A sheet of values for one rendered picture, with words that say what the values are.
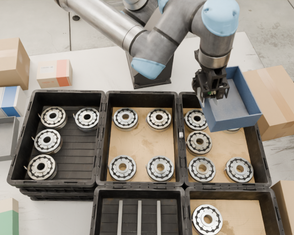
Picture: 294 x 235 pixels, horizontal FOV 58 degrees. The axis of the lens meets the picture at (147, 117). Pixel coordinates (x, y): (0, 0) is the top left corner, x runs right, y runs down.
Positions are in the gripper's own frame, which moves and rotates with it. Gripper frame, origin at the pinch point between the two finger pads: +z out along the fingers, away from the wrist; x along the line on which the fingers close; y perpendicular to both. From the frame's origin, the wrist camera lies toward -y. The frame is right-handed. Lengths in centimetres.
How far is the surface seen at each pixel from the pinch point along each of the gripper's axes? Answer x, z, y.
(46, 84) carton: -68, 32, -46
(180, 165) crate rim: -10.8, 18.5, 14.0
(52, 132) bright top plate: -58, 20, -10
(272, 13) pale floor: 130, 130, -174
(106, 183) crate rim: -36.7, 15.0, 16.8
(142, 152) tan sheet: -24.1, 26.7, 3.0
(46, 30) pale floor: -104, 101, -179
